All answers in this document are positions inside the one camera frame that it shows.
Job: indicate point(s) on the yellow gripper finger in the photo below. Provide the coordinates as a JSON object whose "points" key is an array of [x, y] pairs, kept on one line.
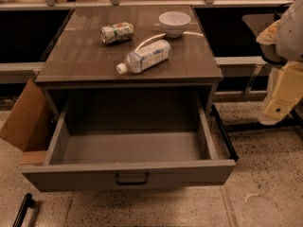
{"points": [[288, 92]]}

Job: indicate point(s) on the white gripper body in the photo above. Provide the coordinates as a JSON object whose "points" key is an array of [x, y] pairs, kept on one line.
{"points": [[292, 35]]}

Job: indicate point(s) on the clear plastic water bottle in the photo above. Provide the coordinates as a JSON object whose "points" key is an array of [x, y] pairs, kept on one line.
{"points": [[145, 57]]}

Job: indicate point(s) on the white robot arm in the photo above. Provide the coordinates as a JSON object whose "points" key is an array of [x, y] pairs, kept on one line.
{"points": [[287, 35]]}

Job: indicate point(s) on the open grey top drawer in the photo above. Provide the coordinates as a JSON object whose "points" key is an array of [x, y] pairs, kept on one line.
{"points": [[176, 150]]}

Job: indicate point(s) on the dark office chair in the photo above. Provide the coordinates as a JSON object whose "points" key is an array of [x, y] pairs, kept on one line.
{"points": [[282, 40]]}

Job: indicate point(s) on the white bowl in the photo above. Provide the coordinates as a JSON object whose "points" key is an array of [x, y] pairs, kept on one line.
{"points": [[174, 23]]}

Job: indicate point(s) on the crushed green white can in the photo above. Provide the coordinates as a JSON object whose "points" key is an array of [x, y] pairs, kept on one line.
{"points": [[117, 33]]}

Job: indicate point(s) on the grey cabinet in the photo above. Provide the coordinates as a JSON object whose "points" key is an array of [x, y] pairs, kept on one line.
{"points": [[82, 68]]}

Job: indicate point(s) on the brown cardboard box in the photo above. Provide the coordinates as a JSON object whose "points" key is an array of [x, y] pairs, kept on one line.
{"points": [[29, 126]]}

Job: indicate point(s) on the black bar on floor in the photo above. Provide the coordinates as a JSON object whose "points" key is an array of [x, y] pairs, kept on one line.
{"points": [[27, 202]]}

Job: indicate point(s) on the black drawer slide rail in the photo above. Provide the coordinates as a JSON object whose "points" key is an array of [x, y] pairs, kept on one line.
{"points": [[232, 153]]}

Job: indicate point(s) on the black drawer handle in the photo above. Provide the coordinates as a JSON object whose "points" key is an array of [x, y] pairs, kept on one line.
{"points": [[132, 179]]}

